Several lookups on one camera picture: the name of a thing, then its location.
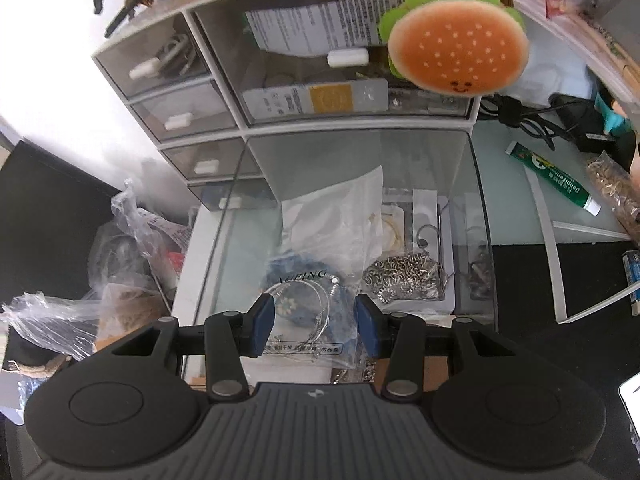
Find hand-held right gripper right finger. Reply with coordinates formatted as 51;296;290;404
353;294;538;403

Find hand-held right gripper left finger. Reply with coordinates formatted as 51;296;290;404
92;294;277;403

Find clear bag with silver bangles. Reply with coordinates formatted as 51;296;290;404
257;252;368;371

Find large smoky drawer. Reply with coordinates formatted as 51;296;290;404
192;0;476;127
172;127;501;391

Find small smoky drawer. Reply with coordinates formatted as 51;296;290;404
186;180;281;212
160;137;265;182
94;12;211;100
130;80;240;145

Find white drawer organizer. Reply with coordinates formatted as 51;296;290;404
91;0;501;213

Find white plastic bag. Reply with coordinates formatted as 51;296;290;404
280;164;387;281

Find black desk mat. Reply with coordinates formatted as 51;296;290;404
487;240;640;411

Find crumpled clear plastic bag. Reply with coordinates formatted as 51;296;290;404
89;177;196;311
0;287;113;361

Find white desk riser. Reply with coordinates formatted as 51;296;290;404
497;0;640;325

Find white yellow medicine box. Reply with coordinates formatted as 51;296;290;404
242;79;390;125

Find green ointment tube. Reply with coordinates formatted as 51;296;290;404
504;141;602;217

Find blue white box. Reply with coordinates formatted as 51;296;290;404
621;249;640;317

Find black smartphone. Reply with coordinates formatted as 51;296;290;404
617;372;640;423

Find brown snack bag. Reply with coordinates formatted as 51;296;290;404
585;152;640;242

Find hamburger plush toy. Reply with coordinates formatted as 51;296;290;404
377;0;532;97

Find printed paper leaflet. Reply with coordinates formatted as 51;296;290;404
244;0;406;57

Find black-haired cartoon boy figure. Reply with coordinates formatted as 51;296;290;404
595;92;640;173

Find silver chain pile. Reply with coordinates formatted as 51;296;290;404
361;254;447;306

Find black cable bundle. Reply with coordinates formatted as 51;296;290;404
477;92;618;153

